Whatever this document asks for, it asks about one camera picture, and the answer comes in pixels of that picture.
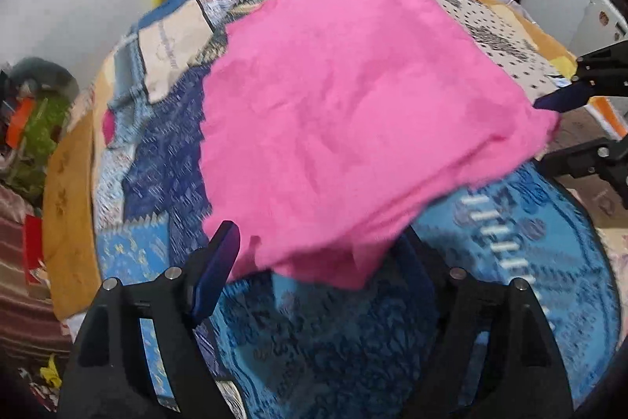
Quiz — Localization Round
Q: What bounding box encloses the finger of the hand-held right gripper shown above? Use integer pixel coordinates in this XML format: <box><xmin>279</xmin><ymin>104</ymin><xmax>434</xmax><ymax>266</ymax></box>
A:
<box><xmin>537</xmin><ymin>138</ymin><xmax>628</xmax><ymax>200</ymax></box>
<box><xmin>532</xmin><ymin>45</ymin><xmax>628</xmax><ymax>112</ymax></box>

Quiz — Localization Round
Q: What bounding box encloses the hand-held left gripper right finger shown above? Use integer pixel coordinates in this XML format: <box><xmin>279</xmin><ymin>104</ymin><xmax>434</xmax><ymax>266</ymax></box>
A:
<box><xmin>405</xmin><ymin>230</ymin><xmax>576</xmax><ymax>419</ymax></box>

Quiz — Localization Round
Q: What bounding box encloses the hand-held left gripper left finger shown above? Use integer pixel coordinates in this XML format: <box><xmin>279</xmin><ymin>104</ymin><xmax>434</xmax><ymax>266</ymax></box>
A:
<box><xmin>58</xmin><ymin>220</ymin><xmax>241</xmax><ymax>419</ymax></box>

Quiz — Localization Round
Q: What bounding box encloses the pink shirt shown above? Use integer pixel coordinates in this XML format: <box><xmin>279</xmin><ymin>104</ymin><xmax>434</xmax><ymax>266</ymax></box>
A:
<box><xmin>199</xmin><ymin>0</ymin><xmax>563</xmax><ymax>290</ymax></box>

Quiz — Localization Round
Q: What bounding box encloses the orange white packet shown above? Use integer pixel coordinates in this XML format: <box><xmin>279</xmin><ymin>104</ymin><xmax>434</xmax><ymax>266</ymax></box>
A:
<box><xmin>586</xmin><ymin>97</ymin><xmax>628</xmax><ymax>140</ymax></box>

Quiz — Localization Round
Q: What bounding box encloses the patchwork printed bedsheet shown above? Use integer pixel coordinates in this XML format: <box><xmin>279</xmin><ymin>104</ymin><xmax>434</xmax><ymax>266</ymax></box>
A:
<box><xmin>91</xmin><ymin>0</ymin><xmax>622</xmax><ymax>416</ymax></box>

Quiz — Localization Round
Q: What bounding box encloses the wooden bed board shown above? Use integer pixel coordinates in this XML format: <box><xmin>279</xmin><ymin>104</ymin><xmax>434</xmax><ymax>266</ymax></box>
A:
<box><xmin>42</xmin><ymin>104</ymin><xmax>107</xmax><ymax>322</ymax></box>

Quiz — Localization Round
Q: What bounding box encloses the red box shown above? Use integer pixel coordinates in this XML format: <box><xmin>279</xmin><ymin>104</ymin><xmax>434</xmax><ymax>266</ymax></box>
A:
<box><xmin>24</xmin><ymin>215</ymin><xmax>46</xmax><ymax>288</ymax></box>

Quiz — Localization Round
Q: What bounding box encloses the striped brown cloth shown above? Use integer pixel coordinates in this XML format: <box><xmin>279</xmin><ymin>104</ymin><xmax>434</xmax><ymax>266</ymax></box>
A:
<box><xmin>0</xmin><ymin>186</ymin><xmax>72</xmax><ymax>352</ymax></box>

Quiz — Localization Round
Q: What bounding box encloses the yellow toy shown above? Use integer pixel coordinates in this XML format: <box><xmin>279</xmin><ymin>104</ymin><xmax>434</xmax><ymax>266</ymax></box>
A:
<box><xmin>39</xmin><ymin>354</ymin><xmax>64</xmax><ymax>389</ymax></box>

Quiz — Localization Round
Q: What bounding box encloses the green patterned cloth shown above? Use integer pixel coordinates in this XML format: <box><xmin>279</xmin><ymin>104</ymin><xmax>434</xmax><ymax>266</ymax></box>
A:
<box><xmin>10</xmin><ymin>96</ymin><xmax>73</xmax><ymax>205</ymax></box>

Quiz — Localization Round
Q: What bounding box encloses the orange plastic object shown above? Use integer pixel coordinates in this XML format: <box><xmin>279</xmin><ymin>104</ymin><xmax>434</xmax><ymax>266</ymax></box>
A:
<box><xmin>6</xmin><ymin>97</ymin><xmax>36</xmax><ymax>146</ymax></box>

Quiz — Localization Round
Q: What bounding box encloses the grey plush toy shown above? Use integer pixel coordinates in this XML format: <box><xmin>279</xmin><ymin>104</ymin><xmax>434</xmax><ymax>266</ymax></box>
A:
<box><xmin>10</xmin><ymin>57</ymin><xmax>80</xmax><ymax>102</ymax></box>

